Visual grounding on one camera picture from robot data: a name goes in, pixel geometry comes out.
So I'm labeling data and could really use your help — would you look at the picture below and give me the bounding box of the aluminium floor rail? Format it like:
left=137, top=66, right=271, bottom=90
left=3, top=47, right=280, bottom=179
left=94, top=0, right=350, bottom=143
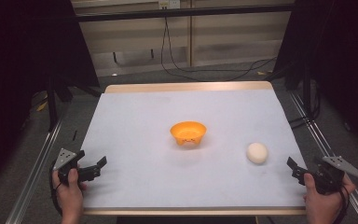
left=288, top=90, right=358, bottom=224
left=5, top=116, right=65, bottom=224

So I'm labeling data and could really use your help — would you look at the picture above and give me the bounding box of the orange plastic bowl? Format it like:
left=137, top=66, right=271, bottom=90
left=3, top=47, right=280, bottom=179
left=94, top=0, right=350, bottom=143
left=169, top=120, right=208, bottom=147

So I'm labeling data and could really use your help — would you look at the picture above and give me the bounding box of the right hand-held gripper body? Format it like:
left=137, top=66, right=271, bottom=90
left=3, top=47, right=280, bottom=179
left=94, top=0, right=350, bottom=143
left=312, top=155, right=358, bottom=196

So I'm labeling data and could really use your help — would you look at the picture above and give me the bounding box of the black stand pole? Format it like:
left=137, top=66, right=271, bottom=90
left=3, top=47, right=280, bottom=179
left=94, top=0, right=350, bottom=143
left=301, top=59, right=314, bottom=119
left=46, top=76, right=60, bottom=133

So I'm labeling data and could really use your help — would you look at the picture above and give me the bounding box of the white round bun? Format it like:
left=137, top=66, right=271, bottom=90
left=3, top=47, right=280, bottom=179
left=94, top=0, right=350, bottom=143
left=246, top=142, right=269, bottom=165

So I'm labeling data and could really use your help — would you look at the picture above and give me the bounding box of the long black power cable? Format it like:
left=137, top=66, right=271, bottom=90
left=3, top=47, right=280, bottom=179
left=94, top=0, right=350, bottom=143
left=159, top=15, right=278, bottom=83

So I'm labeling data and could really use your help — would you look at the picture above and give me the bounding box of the person's left hand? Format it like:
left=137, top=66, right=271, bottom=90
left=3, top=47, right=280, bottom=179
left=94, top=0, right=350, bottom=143
left=51, top=167, right=89, bottom=218

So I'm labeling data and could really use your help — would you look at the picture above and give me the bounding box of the white table mat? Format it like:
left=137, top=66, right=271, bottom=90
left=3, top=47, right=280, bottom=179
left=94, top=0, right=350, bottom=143
left=80, top=89, right=308, bottom=209

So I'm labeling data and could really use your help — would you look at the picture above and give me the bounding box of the black horizontal bar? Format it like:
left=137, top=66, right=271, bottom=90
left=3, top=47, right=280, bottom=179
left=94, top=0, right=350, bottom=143
left=74, top=3, right=296, bottom=23

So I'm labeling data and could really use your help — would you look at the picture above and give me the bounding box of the person's right hand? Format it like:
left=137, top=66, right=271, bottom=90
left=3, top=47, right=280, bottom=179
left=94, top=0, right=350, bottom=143
left=302, top=172, right=357, bottom=219

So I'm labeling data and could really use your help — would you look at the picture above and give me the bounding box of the white wall socket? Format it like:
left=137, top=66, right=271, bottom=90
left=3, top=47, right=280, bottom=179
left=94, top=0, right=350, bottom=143
left=158, top=0, right=181, bottom=10

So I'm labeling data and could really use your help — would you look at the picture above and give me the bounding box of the black curtain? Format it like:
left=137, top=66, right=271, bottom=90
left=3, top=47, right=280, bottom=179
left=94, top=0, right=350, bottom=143
left=271, top=0, right=358, bottom=157
left=0, top=0, right=101, bottom=195

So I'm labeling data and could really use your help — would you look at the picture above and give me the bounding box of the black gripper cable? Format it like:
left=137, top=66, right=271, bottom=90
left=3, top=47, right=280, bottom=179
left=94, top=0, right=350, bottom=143
left=331, top=183, right=351, bottom=224

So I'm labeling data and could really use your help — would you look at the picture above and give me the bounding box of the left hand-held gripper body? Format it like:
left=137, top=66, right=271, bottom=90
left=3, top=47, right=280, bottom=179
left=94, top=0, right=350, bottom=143
left=52, top=147, right=87, bottom=185

